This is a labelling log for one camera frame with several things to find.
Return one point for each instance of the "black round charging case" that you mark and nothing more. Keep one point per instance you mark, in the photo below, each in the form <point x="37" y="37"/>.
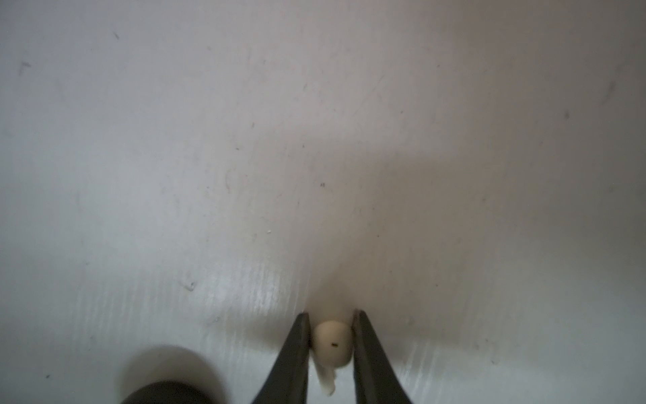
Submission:
<point x="167" y="392"/>

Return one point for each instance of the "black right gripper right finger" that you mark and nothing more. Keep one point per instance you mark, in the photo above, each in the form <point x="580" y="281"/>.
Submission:
<point x="374" y="378"/>

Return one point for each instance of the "cream earbud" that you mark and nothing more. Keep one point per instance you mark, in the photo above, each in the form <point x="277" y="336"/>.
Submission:
<point x="332" y="349"/>

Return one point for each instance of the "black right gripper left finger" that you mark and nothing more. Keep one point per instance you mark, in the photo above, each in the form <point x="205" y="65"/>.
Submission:
<point x="287" y="382"/>

